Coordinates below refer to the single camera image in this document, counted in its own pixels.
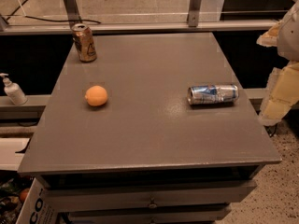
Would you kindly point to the upright orange soda can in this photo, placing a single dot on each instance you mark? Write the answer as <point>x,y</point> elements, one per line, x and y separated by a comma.
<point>83,38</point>

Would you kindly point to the metal horizontal rail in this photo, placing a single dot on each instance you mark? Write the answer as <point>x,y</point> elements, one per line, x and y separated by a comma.
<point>142,28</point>

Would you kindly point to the upper drawer knob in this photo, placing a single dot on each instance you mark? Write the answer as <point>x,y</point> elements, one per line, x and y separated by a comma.
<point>152,204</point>

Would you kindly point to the grey drawer cabinet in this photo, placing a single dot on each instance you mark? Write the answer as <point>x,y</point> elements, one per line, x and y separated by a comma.
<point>103,164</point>

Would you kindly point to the right metal post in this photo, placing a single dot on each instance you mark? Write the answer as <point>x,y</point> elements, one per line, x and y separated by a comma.
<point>193,13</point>

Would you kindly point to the orange fruit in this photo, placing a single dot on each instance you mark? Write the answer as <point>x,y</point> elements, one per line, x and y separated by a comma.
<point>96,96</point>

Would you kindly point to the white cardboard box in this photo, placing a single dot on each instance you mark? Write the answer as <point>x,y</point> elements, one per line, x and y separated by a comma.
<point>36,209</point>

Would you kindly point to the white pump dispenser bottle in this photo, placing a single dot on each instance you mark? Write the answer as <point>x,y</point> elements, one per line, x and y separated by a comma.
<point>13,91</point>

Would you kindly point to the small orange ball in box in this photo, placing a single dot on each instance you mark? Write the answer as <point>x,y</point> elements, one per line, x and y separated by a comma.
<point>23,195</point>

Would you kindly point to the left metal post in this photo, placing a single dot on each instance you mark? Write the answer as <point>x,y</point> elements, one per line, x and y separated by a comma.
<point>71,8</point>

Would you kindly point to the lying blue silver can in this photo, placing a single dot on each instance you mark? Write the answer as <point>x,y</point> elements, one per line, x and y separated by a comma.
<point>212,94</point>

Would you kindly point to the metal post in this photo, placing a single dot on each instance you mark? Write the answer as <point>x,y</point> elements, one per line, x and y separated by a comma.
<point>193,13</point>
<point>71,8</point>

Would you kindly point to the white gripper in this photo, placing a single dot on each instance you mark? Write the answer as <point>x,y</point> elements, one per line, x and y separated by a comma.
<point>290,36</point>

